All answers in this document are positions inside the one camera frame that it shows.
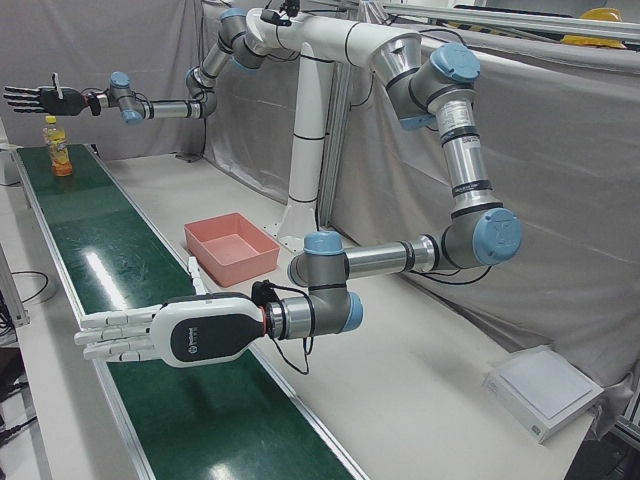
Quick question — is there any black floor cable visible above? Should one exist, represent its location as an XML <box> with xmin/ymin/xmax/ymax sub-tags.
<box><xmin>9</xmin><ymin>269</ymin><xmax>57</xmax><ymax>304</ymax></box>

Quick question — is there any aluminium overhead beam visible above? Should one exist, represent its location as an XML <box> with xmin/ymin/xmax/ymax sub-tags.
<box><xmin>357</xmin><ymin>0</ymin><xmax>640</xmax><ymax>42</ymax></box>

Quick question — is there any green conveyor belt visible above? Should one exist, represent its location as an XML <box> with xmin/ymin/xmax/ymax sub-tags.
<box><xmin>12</xmin><ymin>142</ymin><xmax>371</xmax><ymax>480</ymax></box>

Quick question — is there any black head camera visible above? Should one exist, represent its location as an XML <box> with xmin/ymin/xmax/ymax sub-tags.
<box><xmin>259</xmin><ymin>0</ymin><xmax>301</xmax><ymax>27</ymax></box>

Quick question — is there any aluminium profile post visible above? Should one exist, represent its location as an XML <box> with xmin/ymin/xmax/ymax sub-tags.
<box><xmin>319</xmin><ymin>62</ymin><xmax>354</xmax><ymax>229</ymax></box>

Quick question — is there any orange juice bottle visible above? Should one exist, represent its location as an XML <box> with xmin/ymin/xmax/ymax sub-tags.
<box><xmin>42</xmin><ymin>114</ymin><xmax>75</xmax><ymax>179</ymax></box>

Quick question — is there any white robot torso column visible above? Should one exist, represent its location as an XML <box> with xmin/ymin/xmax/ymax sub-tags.
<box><xmin>244</xmin><ymin>7</ymin><xmax>424</xmax><ymax>250</ymax></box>

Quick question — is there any yellow hard hat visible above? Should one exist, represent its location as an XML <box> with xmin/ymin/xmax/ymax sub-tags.
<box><xmin>558</xmin><ymin>33</ymin><xmax>627</xmax><ymax>51</ymax></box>
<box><xmin>579</xmin><ymin>7</ymin><xmax>629</xmax><ymax>24</ymax></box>

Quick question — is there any aluminium frame corner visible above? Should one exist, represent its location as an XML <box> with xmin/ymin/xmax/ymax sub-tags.
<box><xmin>612</xmin><ymin>389</ymin><xmax>640</xmax><ymax>444</ymax></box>

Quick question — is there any black yellow striped bar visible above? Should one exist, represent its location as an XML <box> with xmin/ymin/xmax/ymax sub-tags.
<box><xmin>424</xmin><ymin>17</ymin><xmax>509</xmax><ymax>35</ymax></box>

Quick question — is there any grey backdrop cloth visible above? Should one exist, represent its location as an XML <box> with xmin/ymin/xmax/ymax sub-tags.
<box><xmin>0</xmin><ymin>0</ymin><xmax>209</xmax><ymax>161</ymax></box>

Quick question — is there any grey curtain cloth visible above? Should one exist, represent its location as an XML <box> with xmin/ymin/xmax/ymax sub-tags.
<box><xmin>202</xmin><ymin>0</ymin><xmax>640</xmax><ymax>401</ymax></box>

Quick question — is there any white flat box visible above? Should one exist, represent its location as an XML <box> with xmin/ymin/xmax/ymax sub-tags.
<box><xmin>482</xmin><ymin>348</ymin><xmax>605</xmax><ymax>445</ymax></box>

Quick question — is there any aluminium table leg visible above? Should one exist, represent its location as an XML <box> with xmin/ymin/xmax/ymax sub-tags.
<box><xmin>0</xmin><ymin>238</ymin><xmax>30</xmax><ymax>329</ymax></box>

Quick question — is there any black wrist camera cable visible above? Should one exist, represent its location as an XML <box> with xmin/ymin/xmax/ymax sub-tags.
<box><xmin>269</xmin><ymin>283</ymin><xmax>317</xmax><ymax>376</ymax></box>

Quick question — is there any pink plastic basket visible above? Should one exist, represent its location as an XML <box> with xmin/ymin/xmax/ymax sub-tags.
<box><xmin>183</xmin><ymin>212</ymin><xmax>281</xmax><ymax>288</ymax></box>

